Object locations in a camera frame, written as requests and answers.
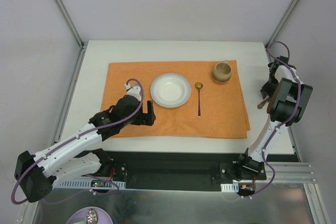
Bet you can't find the iridescent purple knife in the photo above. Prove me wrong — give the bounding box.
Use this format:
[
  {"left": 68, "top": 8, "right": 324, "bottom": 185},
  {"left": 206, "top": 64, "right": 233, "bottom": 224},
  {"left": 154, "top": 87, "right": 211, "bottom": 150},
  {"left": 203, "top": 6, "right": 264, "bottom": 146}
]
[{"left": 257, "top": 95, "right": 270, "bottom": 109}]

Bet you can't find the white ceramic plate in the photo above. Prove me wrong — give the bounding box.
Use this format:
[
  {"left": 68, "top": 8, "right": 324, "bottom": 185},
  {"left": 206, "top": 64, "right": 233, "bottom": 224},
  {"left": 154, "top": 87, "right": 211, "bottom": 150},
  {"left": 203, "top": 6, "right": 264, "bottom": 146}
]
[{"left": 150, "top": 73, "right": 191, "bottom": 108}]

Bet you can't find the orange cloth placemat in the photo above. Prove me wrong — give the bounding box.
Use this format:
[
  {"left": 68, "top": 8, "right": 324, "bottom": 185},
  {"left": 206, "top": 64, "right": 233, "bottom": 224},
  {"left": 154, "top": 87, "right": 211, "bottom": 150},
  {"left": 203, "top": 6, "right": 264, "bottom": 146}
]
[{"left": 101, "top": 60, "right": 250, "bottom": 138}]

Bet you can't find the beige ceramic mug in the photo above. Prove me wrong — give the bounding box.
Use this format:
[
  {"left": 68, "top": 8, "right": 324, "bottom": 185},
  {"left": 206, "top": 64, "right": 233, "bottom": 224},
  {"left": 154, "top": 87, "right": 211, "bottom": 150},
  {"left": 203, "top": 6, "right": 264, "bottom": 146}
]
[{"left": 212, "top": 60, "right": 232, "bottom": 84}]

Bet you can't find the gold purple spoon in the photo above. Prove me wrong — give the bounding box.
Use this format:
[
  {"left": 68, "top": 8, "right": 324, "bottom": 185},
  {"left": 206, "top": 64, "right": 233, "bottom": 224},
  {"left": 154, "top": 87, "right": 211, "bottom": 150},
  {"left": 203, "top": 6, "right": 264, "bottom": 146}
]
[{"left": 195, "top": 82, "right": 203, "bottom": 118}]

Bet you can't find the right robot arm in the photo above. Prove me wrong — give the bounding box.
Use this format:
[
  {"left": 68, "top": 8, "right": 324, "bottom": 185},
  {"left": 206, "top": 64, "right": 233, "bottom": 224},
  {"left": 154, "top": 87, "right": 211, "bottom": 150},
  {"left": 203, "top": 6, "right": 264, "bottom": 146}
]
[{"left": 234, "top": 56, "right": 313, "bottom": 180}]

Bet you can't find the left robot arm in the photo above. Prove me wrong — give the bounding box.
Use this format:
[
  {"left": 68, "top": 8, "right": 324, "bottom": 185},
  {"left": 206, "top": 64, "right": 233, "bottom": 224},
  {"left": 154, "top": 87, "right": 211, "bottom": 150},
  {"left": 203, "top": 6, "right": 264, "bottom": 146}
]
[{"left": 11, "top": 95, "right": 156, "bottom": 205}]

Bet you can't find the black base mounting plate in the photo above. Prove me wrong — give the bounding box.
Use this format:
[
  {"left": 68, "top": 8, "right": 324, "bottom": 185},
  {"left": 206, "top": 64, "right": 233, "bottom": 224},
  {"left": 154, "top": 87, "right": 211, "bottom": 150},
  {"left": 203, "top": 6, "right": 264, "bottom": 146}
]
[{"left": 80, "top": 150, "right": 267, "bottom": 192}]

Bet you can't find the lilac plate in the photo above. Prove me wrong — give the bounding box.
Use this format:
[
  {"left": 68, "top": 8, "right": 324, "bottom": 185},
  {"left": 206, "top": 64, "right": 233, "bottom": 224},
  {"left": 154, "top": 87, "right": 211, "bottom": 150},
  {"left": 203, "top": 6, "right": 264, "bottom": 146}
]
[{"left": 66, "top": 207, "right": 113, "bottom": 224}]

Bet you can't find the silver cutlery on lilac plate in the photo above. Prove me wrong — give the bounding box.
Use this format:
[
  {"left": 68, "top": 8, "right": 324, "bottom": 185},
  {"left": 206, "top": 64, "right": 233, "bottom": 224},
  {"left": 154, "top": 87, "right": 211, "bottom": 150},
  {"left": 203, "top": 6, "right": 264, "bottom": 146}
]
[{"left": 85, "top": 208, "right": 98, "bottom": 224}]

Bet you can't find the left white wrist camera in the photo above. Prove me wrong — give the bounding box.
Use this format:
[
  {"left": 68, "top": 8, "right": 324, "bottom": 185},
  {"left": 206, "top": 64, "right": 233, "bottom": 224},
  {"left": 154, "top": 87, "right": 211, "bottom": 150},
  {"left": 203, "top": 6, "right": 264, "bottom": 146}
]
[{"left": 125, "top": 84, "right": 141, "bottom": 101}]

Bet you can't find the aluminium front rail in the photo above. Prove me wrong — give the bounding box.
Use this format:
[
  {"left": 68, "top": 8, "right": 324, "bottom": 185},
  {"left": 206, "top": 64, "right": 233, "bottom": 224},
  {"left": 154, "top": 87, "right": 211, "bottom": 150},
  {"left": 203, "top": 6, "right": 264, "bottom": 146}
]
[{"left": 33, "top": 155, "right": 317, "bottom": 183}]

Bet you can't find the left white cable duct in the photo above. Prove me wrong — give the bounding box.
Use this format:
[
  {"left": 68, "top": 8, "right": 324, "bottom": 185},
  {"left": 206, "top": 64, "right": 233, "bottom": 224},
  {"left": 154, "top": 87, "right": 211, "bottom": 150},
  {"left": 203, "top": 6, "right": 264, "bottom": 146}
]
[{"left": 56, "top": 178, "right": 117, "bottom": 190}]

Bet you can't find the white cable duct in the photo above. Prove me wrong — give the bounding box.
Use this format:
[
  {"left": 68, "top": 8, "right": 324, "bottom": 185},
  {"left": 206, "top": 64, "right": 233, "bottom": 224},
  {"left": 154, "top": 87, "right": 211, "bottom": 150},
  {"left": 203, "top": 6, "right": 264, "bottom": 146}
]
[
  {"left": 56, "top": 178, "right": 117, "bottom": 190},
  {"left": 220, "top": 183, "right": 239, "bottom": 193}
]

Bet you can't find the left aluminium frame post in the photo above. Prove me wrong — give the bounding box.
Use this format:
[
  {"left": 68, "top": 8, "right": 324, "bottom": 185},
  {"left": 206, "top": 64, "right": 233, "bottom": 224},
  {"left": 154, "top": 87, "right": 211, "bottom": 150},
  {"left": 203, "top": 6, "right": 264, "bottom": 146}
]
[{"left": 54, "top": 0, "right": 85, "bottom": 49}]

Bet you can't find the aluminium frame post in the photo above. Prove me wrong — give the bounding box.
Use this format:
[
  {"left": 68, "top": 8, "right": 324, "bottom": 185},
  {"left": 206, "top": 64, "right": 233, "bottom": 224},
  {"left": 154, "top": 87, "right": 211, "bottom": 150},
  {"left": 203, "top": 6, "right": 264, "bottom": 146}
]
[
  {"left": 54, "top": 0, "right": 85, "bottom": 49},
  {"left": 265, "top": 0, "right": 301, "bottom": 48}
]

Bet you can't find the right white cable duct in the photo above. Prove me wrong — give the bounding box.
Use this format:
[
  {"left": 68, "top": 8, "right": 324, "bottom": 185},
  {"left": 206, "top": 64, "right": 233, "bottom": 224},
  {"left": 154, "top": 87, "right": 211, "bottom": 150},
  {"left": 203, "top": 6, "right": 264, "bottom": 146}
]
[{"left": 220, "top": 183, "right": 239, "bottom": 193}]

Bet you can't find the right aluminium frame post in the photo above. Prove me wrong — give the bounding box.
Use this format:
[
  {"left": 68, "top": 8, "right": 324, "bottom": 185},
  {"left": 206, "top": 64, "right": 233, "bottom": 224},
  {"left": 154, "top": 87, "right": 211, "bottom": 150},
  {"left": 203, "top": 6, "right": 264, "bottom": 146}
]
[{"left": 265, "top": 0, "right": 301, "bottom": 48}]

